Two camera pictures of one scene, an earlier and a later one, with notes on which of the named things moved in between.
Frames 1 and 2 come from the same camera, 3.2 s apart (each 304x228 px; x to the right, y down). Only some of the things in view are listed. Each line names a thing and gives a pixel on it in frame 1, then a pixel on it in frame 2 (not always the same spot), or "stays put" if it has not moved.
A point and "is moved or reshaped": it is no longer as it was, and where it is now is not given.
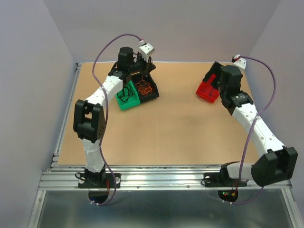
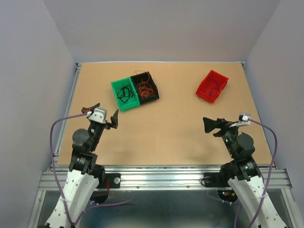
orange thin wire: (144, 87) is moved or reshaped
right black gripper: (216, 69) → (210, 124)
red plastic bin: (205, 91) stays put
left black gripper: (148, 65) → (114, 120)
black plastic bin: (145, 86) stays put
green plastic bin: (128, 97) stays put
